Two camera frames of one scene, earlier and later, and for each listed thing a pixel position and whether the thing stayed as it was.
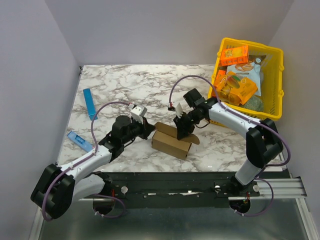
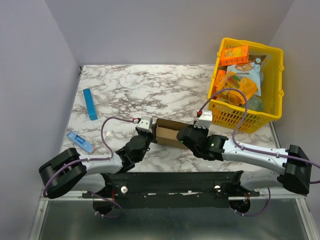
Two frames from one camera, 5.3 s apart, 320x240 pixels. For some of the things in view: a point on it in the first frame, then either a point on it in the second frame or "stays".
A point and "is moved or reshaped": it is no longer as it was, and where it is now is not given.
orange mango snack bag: (239, 89) stays
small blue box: (76, 138) stays
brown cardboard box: (165, 138) is moved or reshaped
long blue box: (89, 104) stays
